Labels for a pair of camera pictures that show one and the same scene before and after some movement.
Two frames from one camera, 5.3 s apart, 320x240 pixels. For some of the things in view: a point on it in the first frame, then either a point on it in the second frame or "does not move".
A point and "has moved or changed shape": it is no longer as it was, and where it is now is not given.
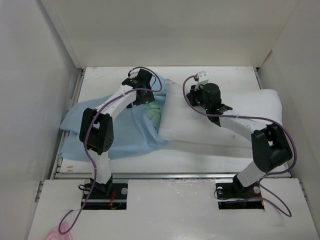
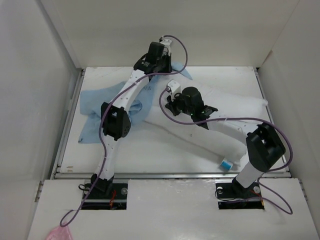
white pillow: (181, 122) has moved or changed shape
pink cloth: (55, 234) does not move
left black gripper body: (146, 98) to (164, 63)
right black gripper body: (196, 99) to (177, 105)
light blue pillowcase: (133, 131) has moved or changed shape
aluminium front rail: (148, 175) does not move
